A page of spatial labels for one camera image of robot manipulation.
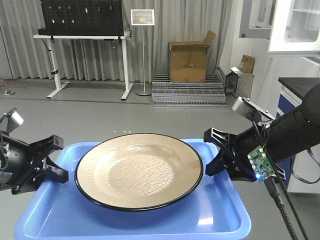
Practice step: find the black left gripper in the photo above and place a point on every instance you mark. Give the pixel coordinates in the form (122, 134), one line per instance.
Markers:
(21, 163)

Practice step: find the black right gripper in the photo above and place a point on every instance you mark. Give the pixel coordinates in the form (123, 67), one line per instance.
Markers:
(240, 146)

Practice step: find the blue plastic tray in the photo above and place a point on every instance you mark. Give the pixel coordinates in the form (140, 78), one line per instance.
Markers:
(213, 211)

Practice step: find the beige plate with black rim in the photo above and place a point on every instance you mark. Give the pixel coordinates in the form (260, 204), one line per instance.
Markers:
(139, 172)

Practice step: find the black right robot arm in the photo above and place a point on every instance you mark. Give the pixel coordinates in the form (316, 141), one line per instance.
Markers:
(268, 128)

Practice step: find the green circuit board right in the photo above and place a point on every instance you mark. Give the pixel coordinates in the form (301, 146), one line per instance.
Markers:
(260, 164)

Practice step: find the metal grating steps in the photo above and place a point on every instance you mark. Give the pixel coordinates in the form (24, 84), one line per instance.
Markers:
(210, 94)

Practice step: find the small cardboard box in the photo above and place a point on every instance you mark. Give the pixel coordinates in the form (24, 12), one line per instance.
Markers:
(247, 64)

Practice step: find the large cardboard box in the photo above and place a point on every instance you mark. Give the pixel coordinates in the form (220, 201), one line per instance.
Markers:
(188, 59)

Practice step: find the white standing desk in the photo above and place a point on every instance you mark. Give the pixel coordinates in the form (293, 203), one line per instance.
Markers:
(90, 54)

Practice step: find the black pegboard panel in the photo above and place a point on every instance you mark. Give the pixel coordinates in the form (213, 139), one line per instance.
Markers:
(83, 17)

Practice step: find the sign on metal stand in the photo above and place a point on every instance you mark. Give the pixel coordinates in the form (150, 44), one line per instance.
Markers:
(143, 17)

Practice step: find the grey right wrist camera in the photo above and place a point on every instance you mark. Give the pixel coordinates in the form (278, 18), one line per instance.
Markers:
(243, 108)

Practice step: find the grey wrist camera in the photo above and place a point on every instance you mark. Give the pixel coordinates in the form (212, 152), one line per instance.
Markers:
(10, 121)
(243, 108)

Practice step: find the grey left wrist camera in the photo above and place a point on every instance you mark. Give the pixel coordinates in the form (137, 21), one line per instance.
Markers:
(10, 121)

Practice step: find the white wall cabinet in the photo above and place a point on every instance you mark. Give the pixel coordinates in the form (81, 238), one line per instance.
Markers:
(292, 27)

